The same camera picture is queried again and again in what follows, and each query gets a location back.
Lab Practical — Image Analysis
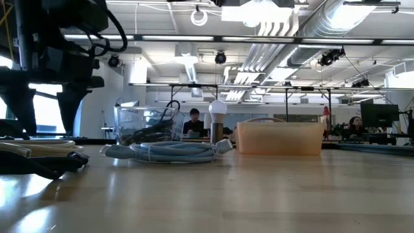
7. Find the black background rig frame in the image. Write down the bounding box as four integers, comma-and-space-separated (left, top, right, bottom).
169, 83, 332, 124

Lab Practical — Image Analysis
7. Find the long ceiling light strip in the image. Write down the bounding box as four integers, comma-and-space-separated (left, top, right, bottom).
64, 34, 414, 45

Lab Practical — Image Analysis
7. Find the clear plastic bin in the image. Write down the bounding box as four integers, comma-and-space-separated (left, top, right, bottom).
113, 105, 186, 146

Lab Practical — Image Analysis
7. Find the white bulb on metal base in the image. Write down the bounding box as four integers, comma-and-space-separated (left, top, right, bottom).
208, 99, 228, 145

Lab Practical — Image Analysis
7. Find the white coiled ceiling cable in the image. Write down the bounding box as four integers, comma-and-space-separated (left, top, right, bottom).
190, 8, 209, 27

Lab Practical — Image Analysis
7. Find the silver ventilation duct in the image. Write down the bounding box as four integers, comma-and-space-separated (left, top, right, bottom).
286, 0, 347, 67

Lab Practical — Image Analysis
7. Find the black computer monitor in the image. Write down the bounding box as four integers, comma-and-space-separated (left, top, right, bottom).
360, 103, 400, 129

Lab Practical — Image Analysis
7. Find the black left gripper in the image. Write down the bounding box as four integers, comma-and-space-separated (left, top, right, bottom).
0, 47, 105, 139

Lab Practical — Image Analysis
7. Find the person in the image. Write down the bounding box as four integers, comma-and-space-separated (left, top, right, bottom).
182, 108, 208, 137
346, 115, 365, 139

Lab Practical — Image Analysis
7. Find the window with dark frame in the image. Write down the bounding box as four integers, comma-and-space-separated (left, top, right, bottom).
0, 54, 78, 137

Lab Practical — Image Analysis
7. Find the light blue ethernet cable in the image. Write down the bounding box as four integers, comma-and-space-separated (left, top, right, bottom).
99, 139, 234, 164

